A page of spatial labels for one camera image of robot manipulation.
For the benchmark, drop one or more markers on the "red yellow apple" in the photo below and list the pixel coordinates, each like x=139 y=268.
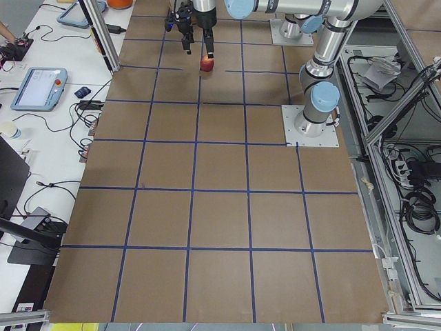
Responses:
x=206 y=64

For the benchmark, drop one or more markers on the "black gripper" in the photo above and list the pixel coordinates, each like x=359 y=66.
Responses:
x=203 y=18

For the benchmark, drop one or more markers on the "near blue teach pendant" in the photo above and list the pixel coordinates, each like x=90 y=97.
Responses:
x=40 y=90

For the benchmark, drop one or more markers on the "grey usb hub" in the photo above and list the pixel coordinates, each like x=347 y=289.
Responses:
x=36 y=217

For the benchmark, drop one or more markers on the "aluminium frame post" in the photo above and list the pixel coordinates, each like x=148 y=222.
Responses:
x=101 y=34

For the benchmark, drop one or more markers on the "person's hand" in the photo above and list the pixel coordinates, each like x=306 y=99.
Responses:
x=6 y=34

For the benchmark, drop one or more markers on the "white paper cup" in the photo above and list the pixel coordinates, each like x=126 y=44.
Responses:
x=10 y=129

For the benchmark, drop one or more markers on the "blue teach pendant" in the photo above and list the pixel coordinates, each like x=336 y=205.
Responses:
x=40 y=90
x=80 y=16

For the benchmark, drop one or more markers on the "black electronics box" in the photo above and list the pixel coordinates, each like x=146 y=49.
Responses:
x=20 y=48

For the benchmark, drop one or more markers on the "far blue teach pendant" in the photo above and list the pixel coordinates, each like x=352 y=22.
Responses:
x=80 y=16

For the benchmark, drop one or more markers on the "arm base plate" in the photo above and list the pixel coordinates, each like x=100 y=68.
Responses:
x=301 y=133
x=305 y=41

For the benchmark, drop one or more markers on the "dark blue small pouch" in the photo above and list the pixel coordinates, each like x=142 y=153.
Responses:
x=82 y=92

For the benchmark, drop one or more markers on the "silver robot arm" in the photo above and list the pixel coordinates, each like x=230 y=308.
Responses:
x=335 y=18
x=296 y=25

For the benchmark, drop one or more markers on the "white power strip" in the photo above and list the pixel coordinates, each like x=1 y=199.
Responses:
x=402 y=173

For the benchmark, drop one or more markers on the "orange bucket with grey lid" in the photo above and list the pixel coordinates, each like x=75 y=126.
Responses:
x=120 y=4

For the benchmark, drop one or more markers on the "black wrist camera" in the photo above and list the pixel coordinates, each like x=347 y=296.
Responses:
x=170 y=21

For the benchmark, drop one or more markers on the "black power adapter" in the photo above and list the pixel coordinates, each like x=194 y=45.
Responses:
x=113 y=29

